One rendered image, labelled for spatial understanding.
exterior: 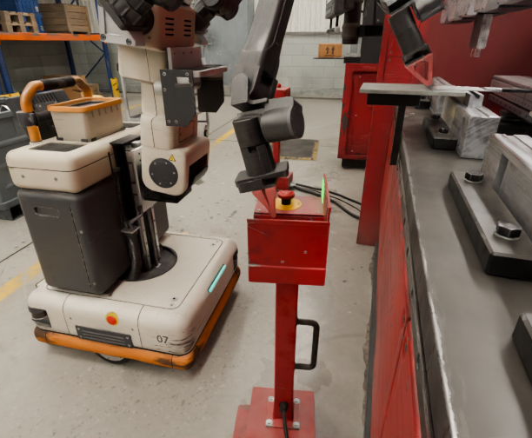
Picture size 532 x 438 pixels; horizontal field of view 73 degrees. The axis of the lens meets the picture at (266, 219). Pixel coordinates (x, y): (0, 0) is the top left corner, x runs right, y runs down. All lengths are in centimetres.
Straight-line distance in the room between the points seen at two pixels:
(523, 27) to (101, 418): 225
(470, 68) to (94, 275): 183
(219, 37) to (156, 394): 790
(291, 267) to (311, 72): 768
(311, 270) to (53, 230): 93
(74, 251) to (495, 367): 125
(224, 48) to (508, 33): 713
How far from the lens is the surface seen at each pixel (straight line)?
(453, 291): 44
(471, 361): 37
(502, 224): 51
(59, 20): 880
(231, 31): 863
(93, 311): 146
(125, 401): 148
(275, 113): 64
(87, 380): 160
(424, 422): 41
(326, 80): 830
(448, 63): 203
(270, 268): 75
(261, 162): 68
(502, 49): 207
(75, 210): 130
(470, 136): 95
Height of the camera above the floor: 112
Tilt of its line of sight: 26 degrees down
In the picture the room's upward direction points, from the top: straight up
